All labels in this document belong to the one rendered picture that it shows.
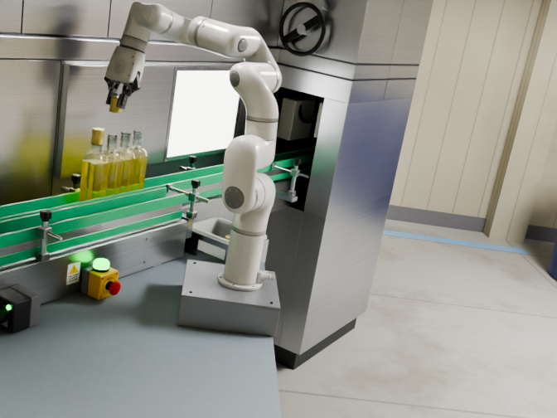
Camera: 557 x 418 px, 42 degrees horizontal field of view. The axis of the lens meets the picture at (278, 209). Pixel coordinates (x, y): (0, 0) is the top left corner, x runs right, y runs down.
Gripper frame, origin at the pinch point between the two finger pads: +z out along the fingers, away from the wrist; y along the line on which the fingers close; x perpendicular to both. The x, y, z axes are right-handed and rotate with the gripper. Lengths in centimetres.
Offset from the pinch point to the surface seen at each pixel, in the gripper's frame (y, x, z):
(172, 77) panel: -12.4, 36.3, -13.8
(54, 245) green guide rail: 13.8, -21.8, 41.0
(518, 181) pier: 28, 433, -42
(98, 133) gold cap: 1.2, -4.8, 10.7
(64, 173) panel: -12.1, 0.3, 25.7
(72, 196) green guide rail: -3.2, -2.9, 30.6
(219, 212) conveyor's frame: 6, 61, 27
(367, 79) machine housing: 21, 115, -41
